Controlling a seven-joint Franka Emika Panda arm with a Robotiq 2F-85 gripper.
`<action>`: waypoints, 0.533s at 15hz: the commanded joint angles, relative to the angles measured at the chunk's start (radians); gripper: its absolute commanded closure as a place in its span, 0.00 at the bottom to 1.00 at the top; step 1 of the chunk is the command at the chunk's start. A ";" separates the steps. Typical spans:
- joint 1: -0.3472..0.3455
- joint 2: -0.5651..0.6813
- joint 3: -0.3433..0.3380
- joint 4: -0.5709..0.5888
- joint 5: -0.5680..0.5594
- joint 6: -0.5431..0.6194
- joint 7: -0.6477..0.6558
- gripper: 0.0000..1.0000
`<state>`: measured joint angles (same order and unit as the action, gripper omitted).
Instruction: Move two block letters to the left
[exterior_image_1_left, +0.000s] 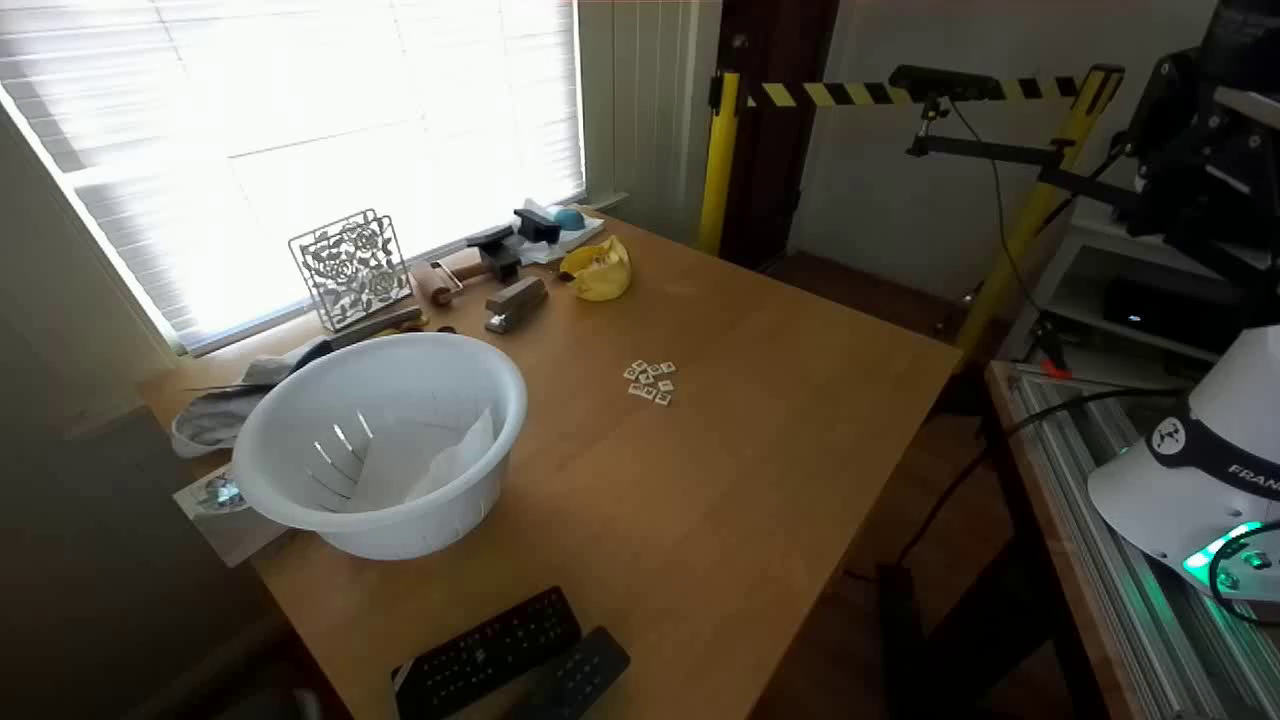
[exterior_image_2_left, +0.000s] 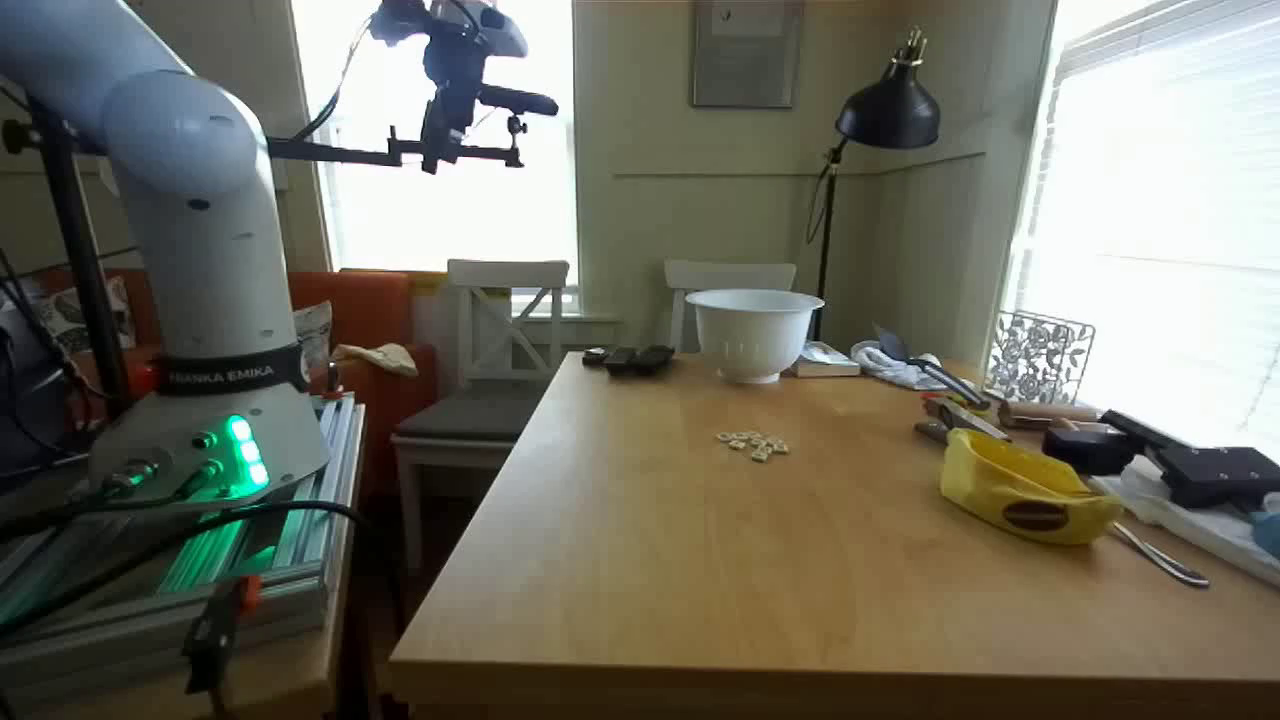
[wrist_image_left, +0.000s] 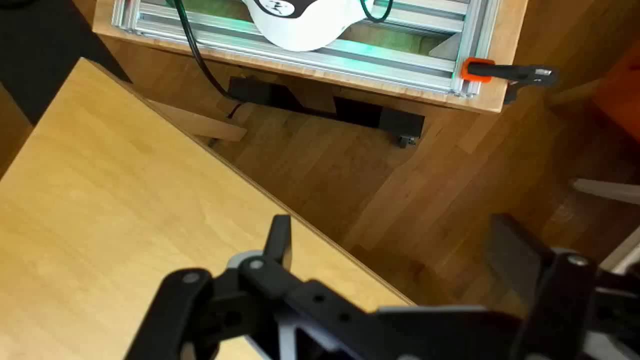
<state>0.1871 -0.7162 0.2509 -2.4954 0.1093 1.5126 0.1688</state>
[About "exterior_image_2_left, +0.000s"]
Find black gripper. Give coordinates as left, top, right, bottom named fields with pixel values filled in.
left=420, top=7, right=486, bottom=177

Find bright glass window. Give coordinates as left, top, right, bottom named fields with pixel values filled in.
left=286, top=0, right=578, bottom=274

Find black boom rod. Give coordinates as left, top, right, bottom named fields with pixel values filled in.
left=265, top=120, right=531, bottom=177

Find orange sofa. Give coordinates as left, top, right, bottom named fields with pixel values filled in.
left=284, top=268, right=453, bottom=465

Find beige crumpled cloth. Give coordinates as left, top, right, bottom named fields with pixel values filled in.
left=328, top=339, right=424, bottom=384

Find large black remote control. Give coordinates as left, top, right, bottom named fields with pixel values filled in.
left=602, top=339, right=679, bottom=384

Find white plastic bowl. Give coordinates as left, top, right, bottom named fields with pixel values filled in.
left=682, top=285, right=826, bottom=391

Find black stand pole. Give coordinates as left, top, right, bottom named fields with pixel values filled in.
left=0, top=95, right=136, bottom=419

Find black desk lamp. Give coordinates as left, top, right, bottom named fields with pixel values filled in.
left=801, top=28, right=943, bottom=343

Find grey white cloth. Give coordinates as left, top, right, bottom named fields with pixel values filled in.
left=847, top=331, right=996, bottom=411

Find orange black clamp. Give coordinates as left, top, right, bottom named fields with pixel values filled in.
left=176, top=573, right=269, bottom=694

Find black slim tool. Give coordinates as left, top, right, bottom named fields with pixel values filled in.
left=877, top=331, right=996, bottom=411

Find yellow plastic container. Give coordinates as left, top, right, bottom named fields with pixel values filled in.
left=934, top=423, right=1126, bottom=553

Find black boxy tool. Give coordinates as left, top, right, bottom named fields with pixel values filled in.
left=1040, top=416, right=1138, bottom=480

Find white window blinds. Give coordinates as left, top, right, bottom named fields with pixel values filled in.
left=1000, top=0, right=1280, bottom=455

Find black stapler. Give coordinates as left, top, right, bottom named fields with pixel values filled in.
left=1095, top=402, right=1280, bottom=517

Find metal spoon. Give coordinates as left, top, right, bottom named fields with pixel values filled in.
left=1102, top=517, right=1215, bottom=593

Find white flat tray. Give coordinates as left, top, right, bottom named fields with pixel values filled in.
left=1098, top=473, right=1280, bottom=593

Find black boom mounted camera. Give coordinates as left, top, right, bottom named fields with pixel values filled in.
left=473, top=81, right=562, bottom=120

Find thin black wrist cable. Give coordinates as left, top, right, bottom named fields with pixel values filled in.
left=280, top=18, right=377, bottom=149

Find grey framed wall picture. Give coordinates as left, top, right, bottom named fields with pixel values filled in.
left=682, top=0, right=809, bottom=110

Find thick black base cable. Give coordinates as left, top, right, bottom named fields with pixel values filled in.
left=0, top=492, right=366, bottom=630

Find brown handled tool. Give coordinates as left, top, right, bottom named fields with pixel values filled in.
left=920, top=388, right=1021, bottom=447

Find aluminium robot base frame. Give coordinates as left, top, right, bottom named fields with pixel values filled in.
left=0, top=391, right=370, bottom=675

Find white wire lattice cube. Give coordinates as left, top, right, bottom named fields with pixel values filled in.
left=984, top=308, right=1098, bottom=411

